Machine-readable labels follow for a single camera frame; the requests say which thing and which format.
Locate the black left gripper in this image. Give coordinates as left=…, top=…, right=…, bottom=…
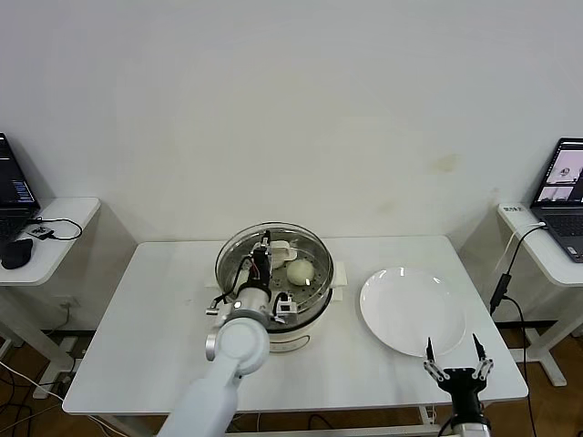
left=250, top=229, right=273, bottom=292

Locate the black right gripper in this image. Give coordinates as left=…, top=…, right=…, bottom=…
left=422, top=332, right=496, bottom=422

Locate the glass lid with cream handle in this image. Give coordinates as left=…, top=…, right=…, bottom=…
left=213, top=221, right=333, bottom=320

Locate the white steamed baozi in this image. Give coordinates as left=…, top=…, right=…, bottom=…
left=285, top=259, right=316, bottom=287

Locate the stainless steel steamer basket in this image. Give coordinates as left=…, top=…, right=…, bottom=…
left=214, top=222, right=334, bottom=329

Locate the white round plate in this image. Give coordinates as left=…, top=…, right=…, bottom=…
left=358, top=266, right=467, bottom=359

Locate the white side desk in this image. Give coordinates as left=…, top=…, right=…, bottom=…
left=495, top=202, right=583, bottom=388
left=0, top=197, right=101, bottom=388

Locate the grey laptop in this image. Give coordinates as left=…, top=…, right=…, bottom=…
left=529, top=137, right=583, bottom=264

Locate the black computer mouse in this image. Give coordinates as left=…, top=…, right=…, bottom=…
left=0, top=238, right=35, bottom=270

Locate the black laptop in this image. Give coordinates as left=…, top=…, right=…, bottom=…
left=0, top=132, right=41, bottom=245

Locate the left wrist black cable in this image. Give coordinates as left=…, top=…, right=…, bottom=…
left=210, top=257, right=256, bottom=310

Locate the white table frame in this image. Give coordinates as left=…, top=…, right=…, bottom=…
left=93, top=402, right=500, bottom=437

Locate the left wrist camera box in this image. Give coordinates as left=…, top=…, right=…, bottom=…
left=272, top=293, right=298, bottom=322

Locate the black cable with adapter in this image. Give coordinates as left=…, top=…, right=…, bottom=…
left=488, top=225, right=547, bottom=437

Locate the white laptop cable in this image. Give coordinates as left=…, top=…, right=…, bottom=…
left=496, top=221, right=547, bottom=275

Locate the black hub cable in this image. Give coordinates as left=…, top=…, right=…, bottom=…
left=26, top=217, right=83, bottom=242

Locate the white floor cable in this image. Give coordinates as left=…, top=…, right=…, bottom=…
left=0, top=361, right=65, bottom=402

